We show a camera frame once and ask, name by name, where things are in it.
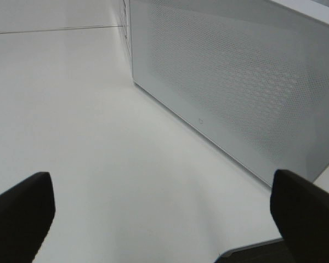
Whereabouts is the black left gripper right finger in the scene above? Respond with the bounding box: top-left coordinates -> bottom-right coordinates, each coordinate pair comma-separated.
270,170 -> 329,262

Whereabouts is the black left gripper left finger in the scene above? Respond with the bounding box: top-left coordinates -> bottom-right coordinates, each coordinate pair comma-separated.
0,171 -> 56,262

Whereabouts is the white microwave door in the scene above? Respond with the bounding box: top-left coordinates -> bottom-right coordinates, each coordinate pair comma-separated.
129,1 -> 329,184

